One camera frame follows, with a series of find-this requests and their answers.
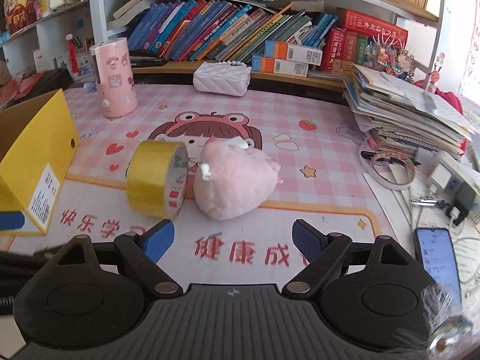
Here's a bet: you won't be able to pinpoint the white tape ring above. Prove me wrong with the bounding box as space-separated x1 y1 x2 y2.
361 150 415 190

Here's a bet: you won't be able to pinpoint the pink cartoon desk mat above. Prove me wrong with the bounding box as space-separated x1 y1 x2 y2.
0 82 424 286

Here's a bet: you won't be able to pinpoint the yellow tape roll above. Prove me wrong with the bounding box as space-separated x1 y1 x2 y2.
125 140 189 220

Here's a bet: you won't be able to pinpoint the large pink plush toy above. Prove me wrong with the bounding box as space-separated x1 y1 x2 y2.
193 137 282 221

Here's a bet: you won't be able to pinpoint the red cloth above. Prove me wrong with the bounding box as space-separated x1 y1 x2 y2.
435 90 467 154

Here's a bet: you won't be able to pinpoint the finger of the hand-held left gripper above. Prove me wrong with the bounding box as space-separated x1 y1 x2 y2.
0 212 26 230

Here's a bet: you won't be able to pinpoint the white power strip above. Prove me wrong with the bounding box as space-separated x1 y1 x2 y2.
427 152 480 226

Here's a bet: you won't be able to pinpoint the thick flat-lying book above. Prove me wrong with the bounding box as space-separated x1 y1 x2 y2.
112 0 158 29

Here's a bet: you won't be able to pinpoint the small reindeer figure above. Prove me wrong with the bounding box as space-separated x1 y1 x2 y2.
427 62 443 91

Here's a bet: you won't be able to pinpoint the black charger plug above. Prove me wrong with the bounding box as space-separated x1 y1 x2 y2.
448 182 477 226

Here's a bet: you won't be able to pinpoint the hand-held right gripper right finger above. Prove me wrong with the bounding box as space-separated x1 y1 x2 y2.
282 218 406 297

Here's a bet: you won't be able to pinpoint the white bookshelf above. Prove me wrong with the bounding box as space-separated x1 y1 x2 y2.
87 0 451 102

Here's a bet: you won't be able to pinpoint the yellow cardboard box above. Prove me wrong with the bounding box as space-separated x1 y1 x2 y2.
0 88 80 237

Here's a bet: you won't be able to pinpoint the alphabet wall poster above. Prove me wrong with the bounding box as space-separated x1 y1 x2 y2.
459 0 480 98

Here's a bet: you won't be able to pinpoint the orange and white box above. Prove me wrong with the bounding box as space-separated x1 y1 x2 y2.
252 53 310 77
264 40 323 65

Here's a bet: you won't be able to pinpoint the black box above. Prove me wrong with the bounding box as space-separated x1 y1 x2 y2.
35 68 74 94

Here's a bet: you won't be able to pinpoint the clear pen cup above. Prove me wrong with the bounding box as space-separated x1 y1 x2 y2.
65 34 94 79

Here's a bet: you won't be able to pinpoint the white quilted purse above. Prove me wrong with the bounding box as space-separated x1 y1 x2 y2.
193 60 252 97

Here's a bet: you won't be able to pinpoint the pink cylindrical humidifier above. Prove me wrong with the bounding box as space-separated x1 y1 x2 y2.
89 37 138 119

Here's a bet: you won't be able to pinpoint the colourful decorative ornament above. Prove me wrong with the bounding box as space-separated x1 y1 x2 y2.
365 34 417 83

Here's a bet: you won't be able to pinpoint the stack of papers and notebooks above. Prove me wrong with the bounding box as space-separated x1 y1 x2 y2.
343 64 477 162

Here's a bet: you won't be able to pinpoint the white charging cable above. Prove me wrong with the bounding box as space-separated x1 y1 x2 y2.
410 208 480 244

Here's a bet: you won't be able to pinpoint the white charger plug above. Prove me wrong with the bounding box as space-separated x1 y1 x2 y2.
427 161 454 192

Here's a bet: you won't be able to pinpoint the red fortune god figure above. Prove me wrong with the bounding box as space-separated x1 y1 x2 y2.
4 0 38 34

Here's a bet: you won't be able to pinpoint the red paper packets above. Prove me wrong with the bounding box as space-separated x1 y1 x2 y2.
0 73 46 109

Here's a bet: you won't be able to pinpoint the loose paper sheets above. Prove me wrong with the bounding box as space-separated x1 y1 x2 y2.
362 172 480 293

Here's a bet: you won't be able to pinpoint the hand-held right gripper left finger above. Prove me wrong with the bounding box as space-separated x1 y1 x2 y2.
52 218 184 298

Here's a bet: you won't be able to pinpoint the metal clip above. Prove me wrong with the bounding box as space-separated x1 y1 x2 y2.
409 198 449 208

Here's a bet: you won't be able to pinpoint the red dictionaries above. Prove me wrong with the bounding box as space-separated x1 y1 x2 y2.
320 28 370 74

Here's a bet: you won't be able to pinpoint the black smartphone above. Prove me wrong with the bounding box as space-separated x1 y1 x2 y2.
413 227 463 312

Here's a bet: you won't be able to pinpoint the row of leaning books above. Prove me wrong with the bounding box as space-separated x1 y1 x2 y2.
127 0 338 62

